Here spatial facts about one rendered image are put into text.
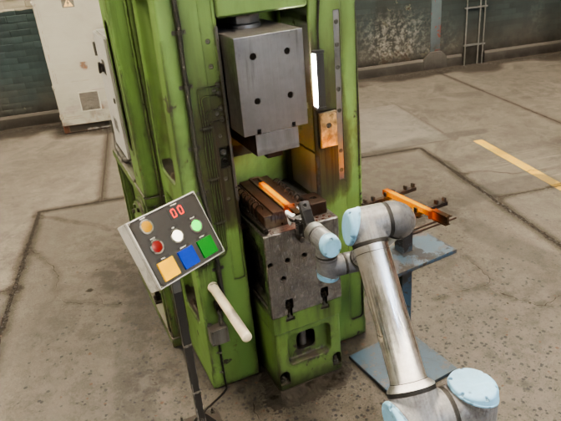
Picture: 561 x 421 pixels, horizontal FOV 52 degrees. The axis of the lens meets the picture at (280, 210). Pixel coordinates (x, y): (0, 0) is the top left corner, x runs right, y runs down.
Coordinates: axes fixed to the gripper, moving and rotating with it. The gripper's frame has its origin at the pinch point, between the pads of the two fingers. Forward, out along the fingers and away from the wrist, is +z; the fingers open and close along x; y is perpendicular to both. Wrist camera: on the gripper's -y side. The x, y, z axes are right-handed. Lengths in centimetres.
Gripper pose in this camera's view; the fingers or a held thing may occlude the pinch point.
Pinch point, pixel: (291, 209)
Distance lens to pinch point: 258.0
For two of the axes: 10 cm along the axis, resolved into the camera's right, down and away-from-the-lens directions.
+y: 0.8, 9.0, 4.4
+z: -4.2, -3.7, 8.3
